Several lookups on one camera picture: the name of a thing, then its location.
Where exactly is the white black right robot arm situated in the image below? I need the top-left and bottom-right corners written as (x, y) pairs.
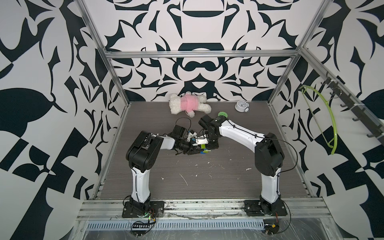
top-left (199, 115), bottom-right (285, 205)

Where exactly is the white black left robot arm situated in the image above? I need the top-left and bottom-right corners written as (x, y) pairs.
top-left (126, 125), bottom-right (202, 211)

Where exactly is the green lidded round jar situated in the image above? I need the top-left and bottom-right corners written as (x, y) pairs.
top-left (218, 112), bottom-right (228, 118)

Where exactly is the white plush teddy pink shirt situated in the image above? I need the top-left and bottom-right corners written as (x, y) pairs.
top-left (169, 92), bottom-right (212, 118)

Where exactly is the white alarm clock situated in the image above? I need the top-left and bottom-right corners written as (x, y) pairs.
top-left (235, 101), bottom-right (249, 113)

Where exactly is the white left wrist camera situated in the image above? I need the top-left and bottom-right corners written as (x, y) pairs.
top-left (187, 130), bottom-right (197, 142)

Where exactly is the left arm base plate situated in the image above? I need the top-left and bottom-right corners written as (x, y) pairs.
top-left (122, 201), bottom-right (165, 218)

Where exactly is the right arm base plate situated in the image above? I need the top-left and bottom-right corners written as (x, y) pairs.
top-left (244, 199), bottom-right (288, 217)

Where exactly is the black connector left cable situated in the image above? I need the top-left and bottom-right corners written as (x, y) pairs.
top-left (130, 221), bottom-right (154, 236)

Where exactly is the black connector cable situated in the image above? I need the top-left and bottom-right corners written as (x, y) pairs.
top-left (263, 221), bottom-right (280, 235)
top-left (130, 221), bottom-right (154, 236)

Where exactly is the black connector right cable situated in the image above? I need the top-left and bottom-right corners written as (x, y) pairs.
top-left (263, 221), bottom-right (280, 235)

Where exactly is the black wall hook rack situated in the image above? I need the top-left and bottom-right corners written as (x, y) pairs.
top-left (322, 72), bottom-right (384, 145)

